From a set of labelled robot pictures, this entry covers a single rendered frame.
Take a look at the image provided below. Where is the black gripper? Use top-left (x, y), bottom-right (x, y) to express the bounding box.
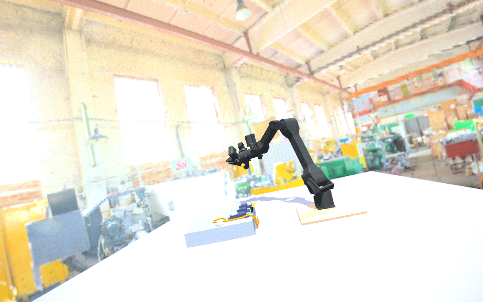
top-left (226, 146), bottom-right (251, 169)

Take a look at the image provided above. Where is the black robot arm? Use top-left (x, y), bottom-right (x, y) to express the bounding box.
top-left (245, 118), bottom-right (335, 210)

